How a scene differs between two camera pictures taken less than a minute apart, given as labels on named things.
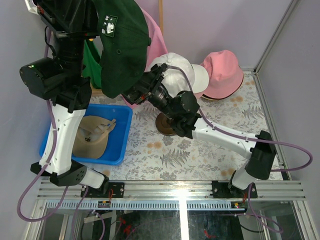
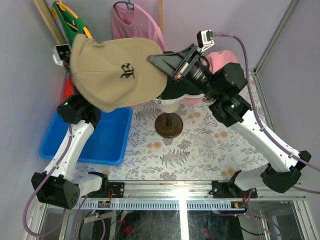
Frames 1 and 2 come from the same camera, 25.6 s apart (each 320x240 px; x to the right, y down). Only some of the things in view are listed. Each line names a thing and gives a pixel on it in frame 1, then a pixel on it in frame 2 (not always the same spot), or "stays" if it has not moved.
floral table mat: x=153 y=155 stays
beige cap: x=91 y=139 → x=116 y=73
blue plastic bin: x=117 y=151 stays
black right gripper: x=148 y=86 → x=174 y=63
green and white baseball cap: x=124 y=38 → x=174 y=90
